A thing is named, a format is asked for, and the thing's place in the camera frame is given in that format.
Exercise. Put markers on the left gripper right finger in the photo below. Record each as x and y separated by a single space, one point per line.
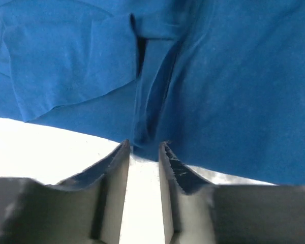
197 211

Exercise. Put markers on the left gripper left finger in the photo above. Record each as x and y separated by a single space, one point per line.
84 208

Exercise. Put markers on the blue t shirt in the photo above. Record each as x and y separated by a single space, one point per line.
222 81

